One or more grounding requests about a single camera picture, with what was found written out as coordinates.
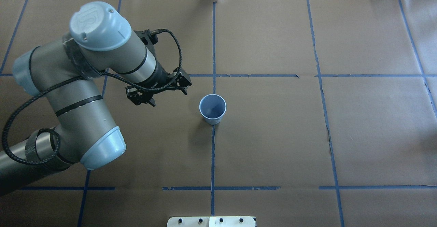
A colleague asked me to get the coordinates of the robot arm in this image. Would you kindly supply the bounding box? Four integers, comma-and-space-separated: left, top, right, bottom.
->
1, 1, 192, 196

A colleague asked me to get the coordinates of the light blue ribbed cup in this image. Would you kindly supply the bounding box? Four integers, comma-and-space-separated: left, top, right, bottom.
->
199, 94, 227, 125

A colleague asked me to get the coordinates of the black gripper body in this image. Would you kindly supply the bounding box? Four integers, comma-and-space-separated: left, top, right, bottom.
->
125, 67, 192, 105

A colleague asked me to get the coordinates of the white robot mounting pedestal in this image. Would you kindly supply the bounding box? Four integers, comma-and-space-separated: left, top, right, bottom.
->
167, 216, 257, 227

